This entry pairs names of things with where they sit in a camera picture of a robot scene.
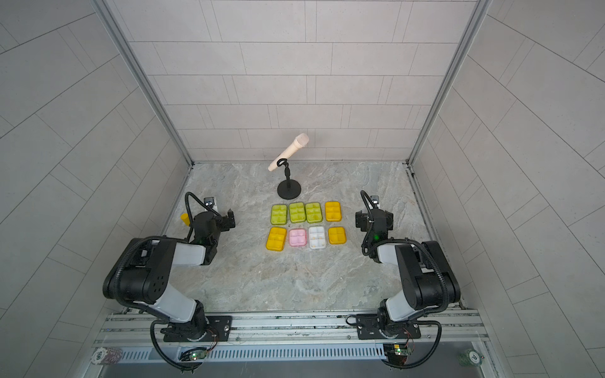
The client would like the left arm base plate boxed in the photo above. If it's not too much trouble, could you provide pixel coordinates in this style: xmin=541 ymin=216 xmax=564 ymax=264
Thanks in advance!
xmin=160 ymin=316 xmax=233 ymax=343

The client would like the beige microphone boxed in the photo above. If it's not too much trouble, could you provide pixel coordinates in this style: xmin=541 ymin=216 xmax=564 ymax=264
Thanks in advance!
xmin=268 ymin=133 xmax=310 ymax=172

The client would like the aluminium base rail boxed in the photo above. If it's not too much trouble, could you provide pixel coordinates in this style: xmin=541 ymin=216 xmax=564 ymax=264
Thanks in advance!
xmin=91 ymin=306 xmax=490 ymax=348

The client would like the green pillbox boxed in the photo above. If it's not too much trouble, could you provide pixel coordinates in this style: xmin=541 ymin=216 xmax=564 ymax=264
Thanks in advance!
xmin=305 ymin=203 xmax=323 ymax=224
xmin=270 ymin=204 xmax=288 ymax=225
xmin=288 ymin=203 xmax=307 ymax=224

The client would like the left round marker disc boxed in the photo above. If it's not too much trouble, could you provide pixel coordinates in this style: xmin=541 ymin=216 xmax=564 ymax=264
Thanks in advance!
xmin=91 ymin=347 xmax=111 ymax=365

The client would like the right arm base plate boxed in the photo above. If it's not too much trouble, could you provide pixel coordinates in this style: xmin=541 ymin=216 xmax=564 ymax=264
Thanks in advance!
xmin=353 ymin=313 xmax=422 ymax=340

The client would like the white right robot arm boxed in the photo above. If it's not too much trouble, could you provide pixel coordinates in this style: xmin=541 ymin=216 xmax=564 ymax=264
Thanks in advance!
xmin=355 ymin=209 xmax=461 ymax=340

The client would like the clear pillbox white tray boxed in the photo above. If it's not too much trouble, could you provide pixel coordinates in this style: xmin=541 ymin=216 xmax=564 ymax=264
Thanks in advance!
xmin=308 ymin=226 xmax=327 ymax=250

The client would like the round marker disc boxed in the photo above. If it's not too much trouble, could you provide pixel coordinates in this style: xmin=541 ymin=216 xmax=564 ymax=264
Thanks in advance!
xmin=460 ymin=349 xmax=484 ymax=367
xmin=91 ymin=347 xmax=111 ymax=365

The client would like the left green circuit board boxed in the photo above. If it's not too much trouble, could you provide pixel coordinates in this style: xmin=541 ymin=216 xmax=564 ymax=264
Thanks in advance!
xmin=179 ymin=347 xmax=209 ymax=362

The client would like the right green circuit board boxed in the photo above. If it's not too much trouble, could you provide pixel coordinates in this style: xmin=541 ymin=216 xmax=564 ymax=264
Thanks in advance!
xmin=383 ymin=343 xmax=412 ymax=363

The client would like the black microphone stand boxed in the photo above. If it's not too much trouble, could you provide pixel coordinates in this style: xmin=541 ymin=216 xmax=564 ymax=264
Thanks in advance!
xmin=277 ymin=158 xmax=302 ymax=200

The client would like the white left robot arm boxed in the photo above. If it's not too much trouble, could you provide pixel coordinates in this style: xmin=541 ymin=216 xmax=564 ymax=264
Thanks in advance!
xmin=102 ymin=210 xmax=236 ymax=343

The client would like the right round marker disc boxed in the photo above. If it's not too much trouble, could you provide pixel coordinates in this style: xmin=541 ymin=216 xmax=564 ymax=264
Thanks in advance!
xmin=460 ymin=349 xmax=484 ymax=367

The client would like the yellow pillbox left edge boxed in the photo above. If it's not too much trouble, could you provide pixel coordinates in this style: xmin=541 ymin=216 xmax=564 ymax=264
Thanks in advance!
xmin=181 ymin=214 xmax=191 ymax=227

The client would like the green circuit board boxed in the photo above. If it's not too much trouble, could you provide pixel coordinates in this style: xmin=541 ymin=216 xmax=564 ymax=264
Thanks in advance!
xmin=383 ymin=343 xmax=412 ymax=363
xmin=179 ymin=347 xmax=209 ymax=362

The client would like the pink pillbox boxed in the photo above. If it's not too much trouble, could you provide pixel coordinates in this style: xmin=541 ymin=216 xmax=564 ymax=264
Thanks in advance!
xmin=288 ymin=228 xmax=307 ymax=247

